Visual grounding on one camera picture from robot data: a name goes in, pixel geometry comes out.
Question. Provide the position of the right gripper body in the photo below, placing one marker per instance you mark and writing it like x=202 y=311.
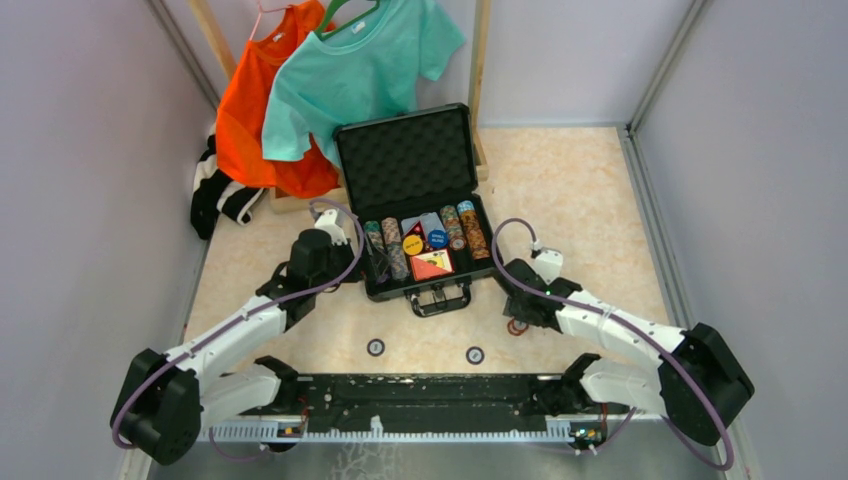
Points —
x=515 y=309

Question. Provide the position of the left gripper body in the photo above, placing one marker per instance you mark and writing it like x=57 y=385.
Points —
x=342 y=257

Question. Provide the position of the yellow round button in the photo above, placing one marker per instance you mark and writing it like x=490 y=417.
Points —
x=413 y=245

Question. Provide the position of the red playing card box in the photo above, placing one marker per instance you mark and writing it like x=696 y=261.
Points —
x=431 y=264

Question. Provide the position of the blue round button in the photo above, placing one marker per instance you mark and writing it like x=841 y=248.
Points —
x=437 y=239

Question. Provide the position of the black poker set case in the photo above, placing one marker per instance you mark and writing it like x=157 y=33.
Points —
x=409 y=164

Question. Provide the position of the red black triangle marker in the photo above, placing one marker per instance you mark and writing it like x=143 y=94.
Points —
x=415 y=229

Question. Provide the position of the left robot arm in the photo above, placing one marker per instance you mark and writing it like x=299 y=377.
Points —
x=167 y=399

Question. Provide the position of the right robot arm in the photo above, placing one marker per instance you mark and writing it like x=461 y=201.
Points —
x=688 y=376

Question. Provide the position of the green blue chip row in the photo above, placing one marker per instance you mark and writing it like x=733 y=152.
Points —
x=374 y=236

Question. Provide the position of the blue backed card deck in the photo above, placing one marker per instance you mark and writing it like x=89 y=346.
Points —
x=429 y=222

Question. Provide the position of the purple chip on table right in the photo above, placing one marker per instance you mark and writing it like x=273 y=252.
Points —
x=474 y=355

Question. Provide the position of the purple chip on table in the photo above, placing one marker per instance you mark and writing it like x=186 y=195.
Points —
x=474 y=355
x=376 y=347

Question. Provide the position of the purple chip on table left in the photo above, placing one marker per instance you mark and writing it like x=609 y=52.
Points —
x=376 y=347

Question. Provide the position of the orange red chip row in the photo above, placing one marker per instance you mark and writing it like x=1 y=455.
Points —
x=473 y=231

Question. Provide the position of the green multicolour chip row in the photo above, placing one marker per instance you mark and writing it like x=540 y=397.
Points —
x=451 y=221

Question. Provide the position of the wooden clothes rack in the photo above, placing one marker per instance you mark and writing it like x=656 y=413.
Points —
x=216 y=32

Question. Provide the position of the orange t-shirt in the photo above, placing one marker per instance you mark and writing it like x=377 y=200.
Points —
x=241 y=114

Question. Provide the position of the black white striped garment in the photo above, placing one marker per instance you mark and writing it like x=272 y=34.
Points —
x=215 y=193

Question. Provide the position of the teal t-shirt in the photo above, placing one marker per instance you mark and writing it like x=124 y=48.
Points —
x=365 y=71

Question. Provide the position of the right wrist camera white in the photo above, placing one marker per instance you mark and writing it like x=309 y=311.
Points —
x=547 y=263

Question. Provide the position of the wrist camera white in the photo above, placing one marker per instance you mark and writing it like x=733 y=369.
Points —
x=331 y=221
x=547 y=263

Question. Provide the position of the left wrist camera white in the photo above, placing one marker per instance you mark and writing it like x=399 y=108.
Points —
x=331 y=221

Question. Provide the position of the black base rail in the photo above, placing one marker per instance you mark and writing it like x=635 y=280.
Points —
x=476 y=403

